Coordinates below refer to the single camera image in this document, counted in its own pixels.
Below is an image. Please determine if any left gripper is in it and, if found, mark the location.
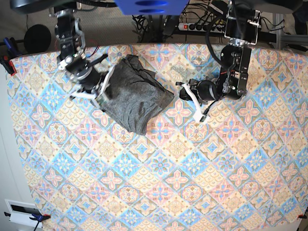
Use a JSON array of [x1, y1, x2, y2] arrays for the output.
[[176, 79, 219, 123]]

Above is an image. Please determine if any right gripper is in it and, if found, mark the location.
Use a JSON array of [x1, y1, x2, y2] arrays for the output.
[[67, 54, 115, 109]]

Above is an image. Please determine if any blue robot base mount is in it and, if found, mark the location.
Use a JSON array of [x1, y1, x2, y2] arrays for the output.
[[115, 0, 189, 15]]

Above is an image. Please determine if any patterned colourful tablecloth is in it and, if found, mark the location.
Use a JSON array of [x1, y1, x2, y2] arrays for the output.
[[6, 48, 308, 231]]

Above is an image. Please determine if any grey t-shirt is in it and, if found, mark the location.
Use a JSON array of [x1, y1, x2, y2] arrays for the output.
[[96, 55, 174, 136]]

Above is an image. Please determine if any white wall outlet box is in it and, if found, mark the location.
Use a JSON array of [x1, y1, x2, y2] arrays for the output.
[[5, 199, 41, 228]]

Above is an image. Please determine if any orange blue corner clamp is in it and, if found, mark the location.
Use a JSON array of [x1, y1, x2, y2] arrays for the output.
[[4, 212, 51, 231]]

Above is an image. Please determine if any black power strip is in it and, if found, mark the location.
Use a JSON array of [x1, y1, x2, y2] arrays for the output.
[[178, 23, 225, 33]]

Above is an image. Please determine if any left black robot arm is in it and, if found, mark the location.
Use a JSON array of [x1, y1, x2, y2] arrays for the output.
[[176, 0, 261, 122]]

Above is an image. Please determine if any red blue table clamp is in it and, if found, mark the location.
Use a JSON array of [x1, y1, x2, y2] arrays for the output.
[[0, 37, 21, 76]]

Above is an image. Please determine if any black round stool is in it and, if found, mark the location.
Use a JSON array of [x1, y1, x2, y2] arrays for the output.
[[24, 24, 51, 54]]

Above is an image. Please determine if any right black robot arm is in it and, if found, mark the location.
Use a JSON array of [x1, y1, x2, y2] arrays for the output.
[[53, 8, 115, 110]]

